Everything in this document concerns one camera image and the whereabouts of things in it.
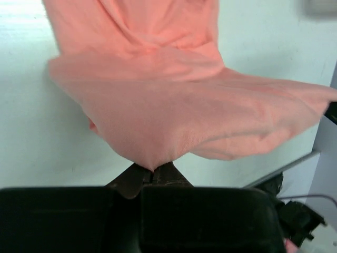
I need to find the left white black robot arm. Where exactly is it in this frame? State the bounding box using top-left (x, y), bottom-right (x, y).
top-left (1, 163), bottom-right (325, 252)

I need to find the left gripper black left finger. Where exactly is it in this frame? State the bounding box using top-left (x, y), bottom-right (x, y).
top-left (1, 164), bottom-right (147, 252)

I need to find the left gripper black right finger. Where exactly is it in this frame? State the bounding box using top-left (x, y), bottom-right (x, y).
top-left (139, 163), bottom-right (285, 252)

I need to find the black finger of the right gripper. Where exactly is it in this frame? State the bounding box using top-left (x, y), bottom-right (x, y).
top-left (324, 102), bottom-right (337, 123)

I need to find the salmon pink t shirt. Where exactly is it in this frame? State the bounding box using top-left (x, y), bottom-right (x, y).
top-left (44, 1), bottom-right (336, 170)

